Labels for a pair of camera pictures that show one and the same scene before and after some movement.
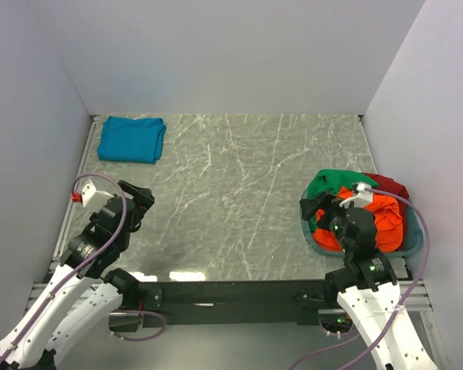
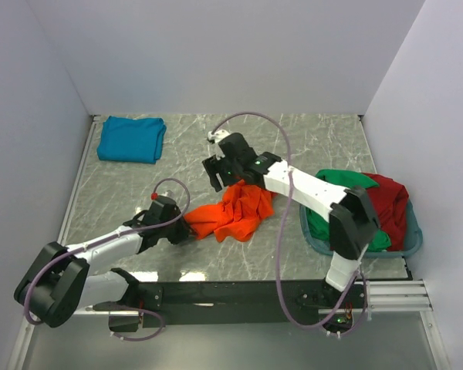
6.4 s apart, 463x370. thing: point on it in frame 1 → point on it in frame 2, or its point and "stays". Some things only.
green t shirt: [329, 181] stays
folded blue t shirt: [131, 140] stays
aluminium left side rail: [75, 187] stays
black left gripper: [143, 198] → [184, 231]
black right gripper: [309, 206] → [214, 166]
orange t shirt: [390, 229] → [242, 207]
